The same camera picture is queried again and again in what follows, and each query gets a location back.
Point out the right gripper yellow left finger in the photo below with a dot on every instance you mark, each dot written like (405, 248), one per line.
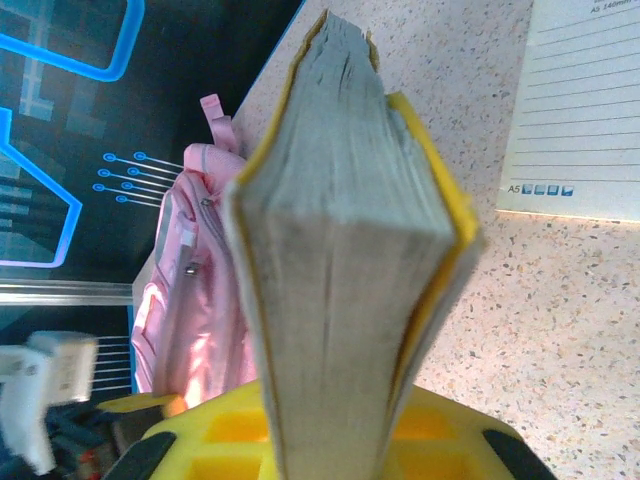
(225, 440)

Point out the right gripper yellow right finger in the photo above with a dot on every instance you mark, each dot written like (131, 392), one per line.
(450, 445)

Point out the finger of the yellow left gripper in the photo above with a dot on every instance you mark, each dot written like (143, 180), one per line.
(145, 404)

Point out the pink student backpack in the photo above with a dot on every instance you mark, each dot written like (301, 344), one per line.
(200, 310)

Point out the yellow paperback book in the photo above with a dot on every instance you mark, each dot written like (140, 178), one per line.
(340, 250)

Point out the white blue lined notebook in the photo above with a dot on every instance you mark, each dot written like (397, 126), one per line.
(580, 110)

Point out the aluminium frame post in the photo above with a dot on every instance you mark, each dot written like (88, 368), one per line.
(60, 292)

